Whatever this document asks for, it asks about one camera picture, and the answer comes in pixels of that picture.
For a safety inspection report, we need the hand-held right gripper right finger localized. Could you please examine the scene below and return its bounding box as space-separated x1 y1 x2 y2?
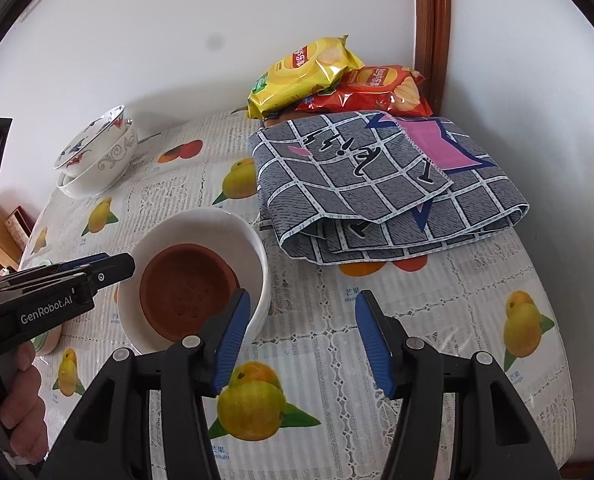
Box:
354 290 562 480

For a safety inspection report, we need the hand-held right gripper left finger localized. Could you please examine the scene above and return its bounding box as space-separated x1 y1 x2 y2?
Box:
37 287 252 480

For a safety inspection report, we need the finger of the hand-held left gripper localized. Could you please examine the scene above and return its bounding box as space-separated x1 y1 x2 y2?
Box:
0 253 137 293
7 254 110 281

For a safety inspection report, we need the light blue rectangular plate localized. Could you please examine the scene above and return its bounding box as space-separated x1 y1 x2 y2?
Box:
40 327 62 357

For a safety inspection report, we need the small brown clay dish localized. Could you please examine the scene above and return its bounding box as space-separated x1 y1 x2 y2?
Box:
140 242 240 341

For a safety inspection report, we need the plain white bowl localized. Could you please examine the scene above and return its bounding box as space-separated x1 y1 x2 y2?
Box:
116 208 270 356

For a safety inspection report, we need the person's left hand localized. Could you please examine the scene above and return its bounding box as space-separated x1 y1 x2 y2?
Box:
0 344 48 461

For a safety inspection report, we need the white bowl grey scroll pattern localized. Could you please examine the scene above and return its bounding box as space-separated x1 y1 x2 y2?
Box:
56 120 139 199

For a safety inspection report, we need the blue and red patterned bowl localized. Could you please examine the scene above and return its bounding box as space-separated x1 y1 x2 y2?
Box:
53 105 128 171

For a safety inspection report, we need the grey checked folded cloth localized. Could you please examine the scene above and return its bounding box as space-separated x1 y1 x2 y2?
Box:
248 109 530 266

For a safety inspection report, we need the brown package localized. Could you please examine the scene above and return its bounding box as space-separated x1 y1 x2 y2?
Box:
262 110 318 126

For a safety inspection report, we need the red chip bag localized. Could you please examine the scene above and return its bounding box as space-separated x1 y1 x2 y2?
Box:
294 65 434 118

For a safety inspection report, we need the yellow chip bag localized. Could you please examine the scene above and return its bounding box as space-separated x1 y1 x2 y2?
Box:
247 35 365 120

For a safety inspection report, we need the wooden door frame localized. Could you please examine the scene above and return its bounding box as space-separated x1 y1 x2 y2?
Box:
412 0 452 116

